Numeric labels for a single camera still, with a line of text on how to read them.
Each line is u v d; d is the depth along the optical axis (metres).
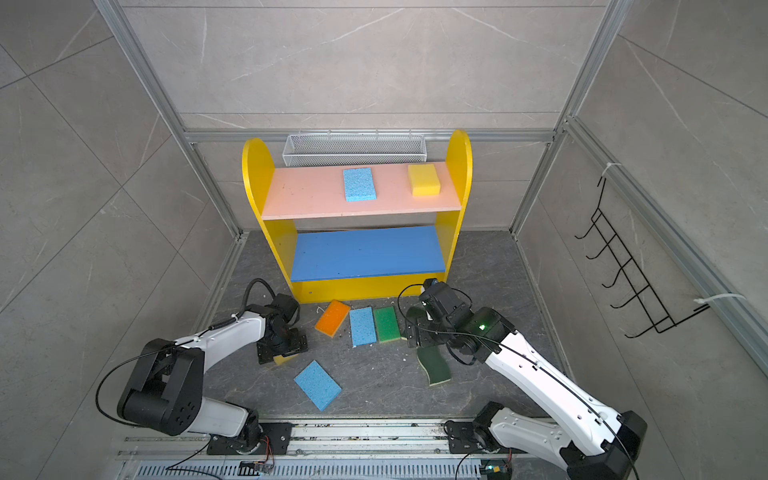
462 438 0.73
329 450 0.73
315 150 0.98
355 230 0.99
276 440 0.73
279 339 0.74
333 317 0.95
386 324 0.93
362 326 0.93
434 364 0.84
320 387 0.81
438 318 0.55
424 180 0.73
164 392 0.43
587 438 0.38
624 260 0.70
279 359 0.84
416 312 0.96
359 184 0.74
